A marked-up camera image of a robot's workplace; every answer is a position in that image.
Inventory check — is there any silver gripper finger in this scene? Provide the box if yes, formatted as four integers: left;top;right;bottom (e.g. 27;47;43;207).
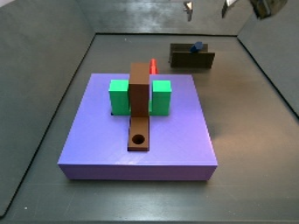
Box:
222;0;238;18
183;1;192;22

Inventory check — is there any purple base block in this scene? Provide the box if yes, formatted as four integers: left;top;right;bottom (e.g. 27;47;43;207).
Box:
59;73;218;180

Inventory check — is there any green left block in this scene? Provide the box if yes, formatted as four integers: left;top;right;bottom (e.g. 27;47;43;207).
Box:
108;80;130;116

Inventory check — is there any red peg object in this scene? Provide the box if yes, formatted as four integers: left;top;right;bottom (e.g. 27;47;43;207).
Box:
150;59;158;74

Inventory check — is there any green right block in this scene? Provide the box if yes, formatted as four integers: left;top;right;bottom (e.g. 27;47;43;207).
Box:
151;80;172;116

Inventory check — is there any green block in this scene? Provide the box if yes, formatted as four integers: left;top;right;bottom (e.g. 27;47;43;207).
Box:
151;80;172;116
108;80;130;116

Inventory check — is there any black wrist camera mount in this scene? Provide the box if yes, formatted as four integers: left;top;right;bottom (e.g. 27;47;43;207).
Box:
250;0;288;19

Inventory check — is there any brown L-shaped bracket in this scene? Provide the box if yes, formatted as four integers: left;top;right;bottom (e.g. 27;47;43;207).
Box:
127;63;150;151

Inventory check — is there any black fixture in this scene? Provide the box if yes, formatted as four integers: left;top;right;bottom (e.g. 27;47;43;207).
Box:
170;43;215;69

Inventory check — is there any blue peg object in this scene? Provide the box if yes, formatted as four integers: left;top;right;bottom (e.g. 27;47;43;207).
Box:
190;41;203;53

